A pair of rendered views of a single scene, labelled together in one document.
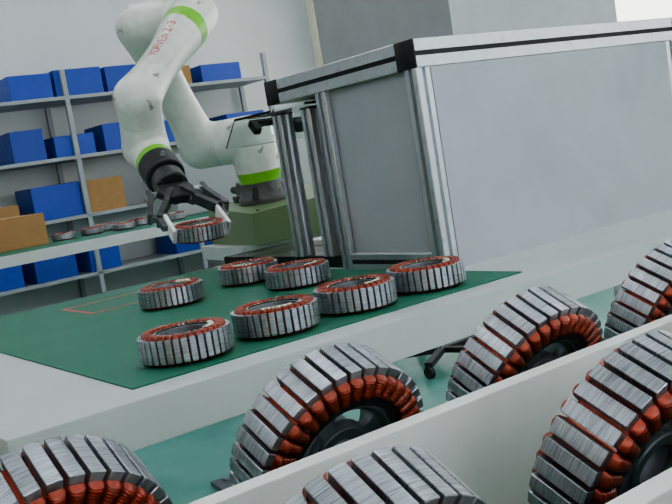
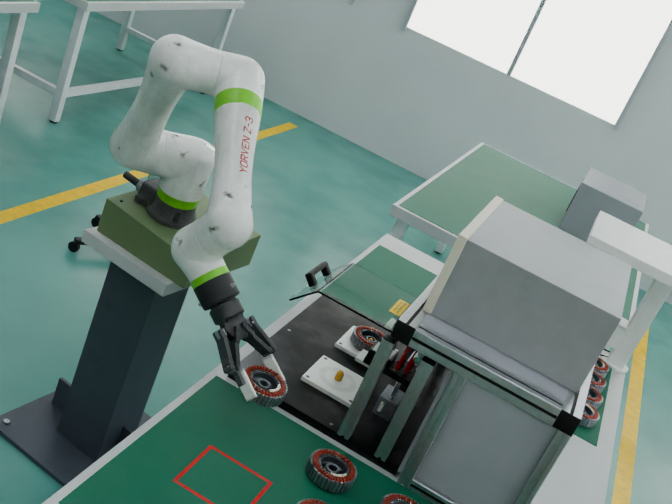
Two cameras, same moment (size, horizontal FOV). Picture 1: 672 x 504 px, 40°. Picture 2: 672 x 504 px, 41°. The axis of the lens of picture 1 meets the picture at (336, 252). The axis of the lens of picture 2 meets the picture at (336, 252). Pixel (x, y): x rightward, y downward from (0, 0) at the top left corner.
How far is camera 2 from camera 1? 1.83 m
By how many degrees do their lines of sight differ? 44
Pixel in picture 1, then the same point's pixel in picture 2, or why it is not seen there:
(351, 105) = (484, 401)
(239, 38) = not seen: outside the picture
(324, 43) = (446, 297)
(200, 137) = (150, 151)
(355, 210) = (435, 456)
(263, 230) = not seen: hidden behind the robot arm
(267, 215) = not seen: hidden behind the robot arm
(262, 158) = (199, 191)
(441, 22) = (573, 378)
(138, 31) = (184, 78)
